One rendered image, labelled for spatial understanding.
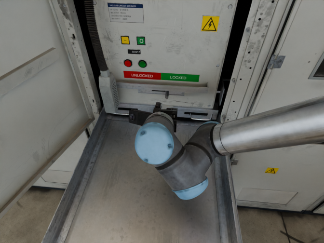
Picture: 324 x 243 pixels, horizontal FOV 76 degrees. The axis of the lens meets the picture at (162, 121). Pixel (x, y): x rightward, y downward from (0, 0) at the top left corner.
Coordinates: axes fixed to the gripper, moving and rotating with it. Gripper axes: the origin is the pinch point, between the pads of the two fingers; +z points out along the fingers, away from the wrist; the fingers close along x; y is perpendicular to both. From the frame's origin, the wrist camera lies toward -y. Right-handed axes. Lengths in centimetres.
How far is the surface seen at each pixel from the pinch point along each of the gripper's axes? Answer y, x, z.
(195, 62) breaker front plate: 13.0, 19.3, 5.9
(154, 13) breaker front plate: -2.9, 34.5, -2.9
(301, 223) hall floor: 101, -87, 53
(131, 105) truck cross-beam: -14.8, -1.5, 16.6
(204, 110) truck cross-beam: 19.8, -1.8, 16.8
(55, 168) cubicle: -72, -53, 41
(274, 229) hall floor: 81, -90, 48
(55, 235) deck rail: -28, -36, -29
